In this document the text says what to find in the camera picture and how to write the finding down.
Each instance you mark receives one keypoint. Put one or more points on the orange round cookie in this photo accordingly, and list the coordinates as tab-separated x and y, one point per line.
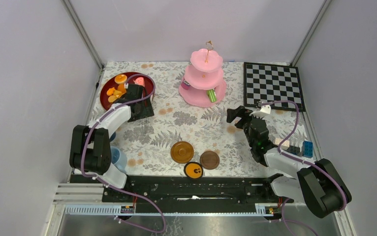
121	88

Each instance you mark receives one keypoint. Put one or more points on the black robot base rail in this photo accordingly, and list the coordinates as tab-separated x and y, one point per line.
204	195

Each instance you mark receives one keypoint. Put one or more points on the beige toy brick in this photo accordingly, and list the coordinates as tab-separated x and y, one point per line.
283	144

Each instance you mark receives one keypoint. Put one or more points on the light blue mug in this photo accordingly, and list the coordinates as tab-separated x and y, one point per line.
119	159

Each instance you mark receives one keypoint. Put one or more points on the green layered cake slice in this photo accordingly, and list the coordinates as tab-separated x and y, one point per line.
212	95

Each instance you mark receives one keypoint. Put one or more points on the pink three-tier cake stand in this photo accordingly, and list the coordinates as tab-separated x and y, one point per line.
204	72

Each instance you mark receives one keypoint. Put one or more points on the light brown wooden coaster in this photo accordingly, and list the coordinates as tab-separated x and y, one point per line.
182	152

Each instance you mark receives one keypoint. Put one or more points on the purple cake slice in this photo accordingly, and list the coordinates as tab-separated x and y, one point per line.
185	84

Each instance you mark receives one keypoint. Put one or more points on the dark red round tray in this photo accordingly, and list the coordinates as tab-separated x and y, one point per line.
104	97

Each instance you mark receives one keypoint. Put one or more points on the orange face black coaster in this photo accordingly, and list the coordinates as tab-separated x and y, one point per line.
193	170

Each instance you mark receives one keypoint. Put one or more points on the dark blue mug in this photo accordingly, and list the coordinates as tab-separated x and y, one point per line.
112	137

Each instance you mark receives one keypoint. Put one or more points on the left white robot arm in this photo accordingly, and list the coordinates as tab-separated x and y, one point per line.
90	150

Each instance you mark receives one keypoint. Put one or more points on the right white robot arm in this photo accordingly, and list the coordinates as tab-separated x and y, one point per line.
315	183

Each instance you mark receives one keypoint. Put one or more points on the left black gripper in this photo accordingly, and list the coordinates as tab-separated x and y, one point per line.
147	111

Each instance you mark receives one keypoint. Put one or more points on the orange flower cookie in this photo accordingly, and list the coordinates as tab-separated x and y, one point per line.
110	91

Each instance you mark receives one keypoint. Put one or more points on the black white chessboard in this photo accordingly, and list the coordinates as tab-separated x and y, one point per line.
270	82

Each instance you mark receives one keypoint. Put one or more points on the orange pancake stack toy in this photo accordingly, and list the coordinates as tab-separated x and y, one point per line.
120	79

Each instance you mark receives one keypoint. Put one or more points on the floral tablecloth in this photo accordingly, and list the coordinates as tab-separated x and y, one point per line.
147	142

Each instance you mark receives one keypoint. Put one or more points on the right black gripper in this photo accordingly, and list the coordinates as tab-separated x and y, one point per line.
232	113

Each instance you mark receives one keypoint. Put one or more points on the dark grey brick baseplate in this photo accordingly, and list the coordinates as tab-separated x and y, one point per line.
294	150

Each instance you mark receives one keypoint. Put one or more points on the dark brown wooden coaster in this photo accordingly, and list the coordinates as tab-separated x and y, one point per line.
209	160

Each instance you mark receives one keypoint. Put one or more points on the blue toy brick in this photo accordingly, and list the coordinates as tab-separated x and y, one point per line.
307	149

